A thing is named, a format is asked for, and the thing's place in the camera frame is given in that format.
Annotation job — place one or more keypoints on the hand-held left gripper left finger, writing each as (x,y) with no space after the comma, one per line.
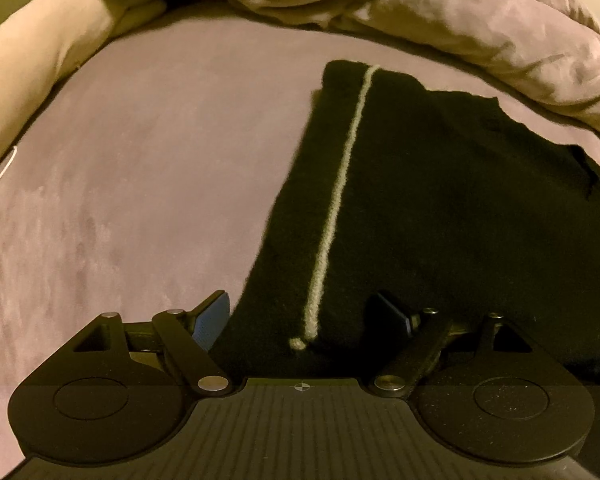
(214,314)

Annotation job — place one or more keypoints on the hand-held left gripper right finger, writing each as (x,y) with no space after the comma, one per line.
(394,311)

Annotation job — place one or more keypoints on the black pants with white stripe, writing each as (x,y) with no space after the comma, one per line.
(430,185)

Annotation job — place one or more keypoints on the pink crumpled duvet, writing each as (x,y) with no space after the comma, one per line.
(455,15)

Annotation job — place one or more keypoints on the cream pillow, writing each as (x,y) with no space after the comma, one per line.
(40,45)

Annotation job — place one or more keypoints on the pink bed sheet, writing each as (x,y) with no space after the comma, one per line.
(155,160)

